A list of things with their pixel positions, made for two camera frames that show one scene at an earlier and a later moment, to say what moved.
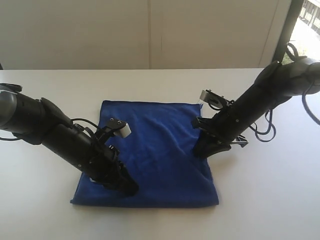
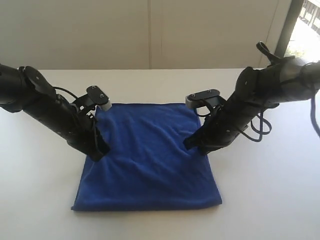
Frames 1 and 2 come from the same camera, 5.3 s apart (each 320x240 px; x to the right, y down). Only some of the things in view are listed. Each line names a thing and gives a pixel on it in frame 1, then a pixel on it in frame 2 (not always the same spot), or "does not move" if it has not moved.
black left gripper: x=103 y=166 -> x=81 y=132
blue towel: x=159 y=154 does not move
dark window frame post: x=293 y=15 does not move
